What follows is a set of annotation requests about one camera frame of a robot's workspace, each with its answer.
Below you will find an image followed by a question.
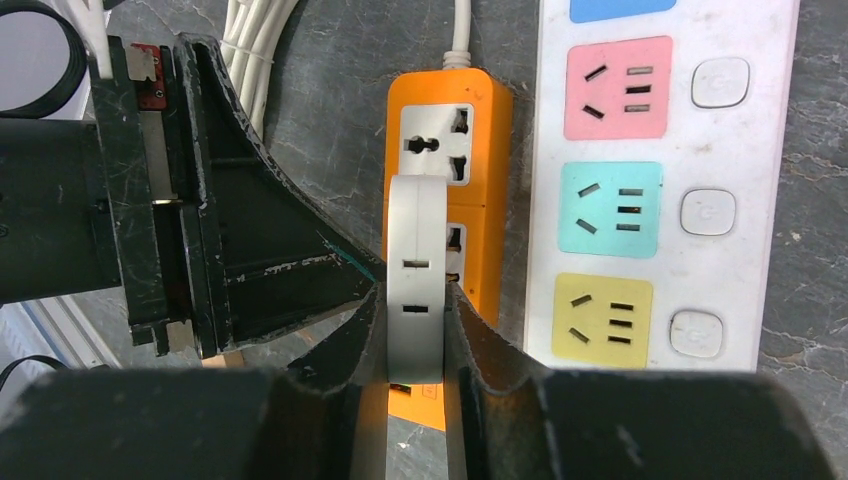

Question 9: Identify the white coiled orange-strip cable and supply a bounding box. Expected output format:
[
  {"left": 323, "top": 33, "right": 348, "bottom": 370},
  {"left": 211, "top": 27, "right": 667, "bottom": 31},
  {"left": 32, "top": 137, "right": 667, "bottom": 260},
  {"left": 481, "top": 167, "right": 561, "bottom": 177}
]
[{"left": 219, "top": 0, "right": 473, "bottom": 144}]

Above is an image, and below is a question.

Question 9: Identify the orange power strip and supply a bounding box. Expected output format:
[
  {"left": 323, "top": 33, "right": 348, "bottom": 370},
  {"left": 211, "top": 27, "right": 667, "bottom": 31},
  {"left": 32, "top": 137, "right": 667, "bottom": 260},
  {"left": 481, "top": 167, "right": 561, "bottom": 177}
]
[{"left": 383, "top": 68, "right": 513, "bottom": 430}]

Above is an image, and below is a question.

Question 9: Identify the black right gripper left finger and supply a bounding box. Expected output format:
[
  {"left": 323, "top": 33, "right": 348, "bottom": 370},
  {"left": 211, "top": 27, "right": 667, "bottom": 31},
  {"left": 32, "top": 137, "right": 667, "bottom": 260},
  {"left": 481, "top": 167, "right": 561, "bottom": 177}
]
[{"left": 1, "top": 284, "right": 388, "bottom": 479}]

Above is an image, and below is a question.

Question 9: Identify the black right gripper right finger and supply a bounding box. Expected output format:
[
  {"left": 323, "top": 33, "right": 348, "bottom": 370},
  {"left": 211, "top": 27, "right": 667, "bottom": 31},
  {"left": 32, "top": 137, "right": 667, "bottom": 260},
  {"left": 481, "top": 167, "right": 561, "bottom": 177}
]
[{"left": 444, "top": 284, "right": 833, "bottom": 479}]

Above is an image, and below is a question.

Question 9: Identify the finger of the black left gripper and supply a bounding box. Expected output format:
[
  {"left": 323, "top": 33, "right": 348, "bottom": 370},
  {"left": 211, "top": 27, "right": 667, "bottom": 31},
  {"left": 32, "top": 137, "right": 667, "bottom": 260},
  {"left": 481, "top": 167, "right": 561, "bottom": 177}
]
[{"left": 175, "top": 34, "right": 386, "bottom": 348}]

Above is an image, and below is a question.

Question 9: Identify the white plug adapter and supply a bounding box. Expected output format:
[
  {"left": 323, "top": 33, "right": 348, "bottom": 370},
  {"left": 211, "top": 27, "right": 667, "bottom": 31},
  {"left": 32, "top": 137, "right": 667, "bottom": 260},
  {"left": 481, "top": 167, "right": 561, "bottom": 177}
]
[{"left": 386, "top": 175, "right": 447, "bottom": 384}]

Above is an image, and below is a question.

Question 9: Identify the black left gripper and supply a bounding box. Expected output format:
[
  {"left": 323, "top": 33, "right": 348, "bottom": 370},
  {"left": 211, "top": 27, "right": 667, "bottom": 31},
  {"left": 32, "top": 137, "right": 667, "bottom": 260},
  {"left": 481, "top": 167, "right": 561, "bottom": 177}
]
[{"left": 1, "top": 34, "right": 229, "bottom": 358}]

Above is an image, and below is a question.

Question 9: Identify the white long power strip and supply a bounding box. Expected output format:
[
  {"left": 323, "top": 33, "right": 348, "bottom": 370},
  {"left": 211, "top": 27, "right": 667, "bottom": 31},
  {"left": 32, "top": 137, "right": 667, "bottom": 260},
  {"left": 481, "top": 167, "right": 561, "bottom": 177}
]
[{"left": 523, "top": 0, "right": 800, "bottom": 372}]

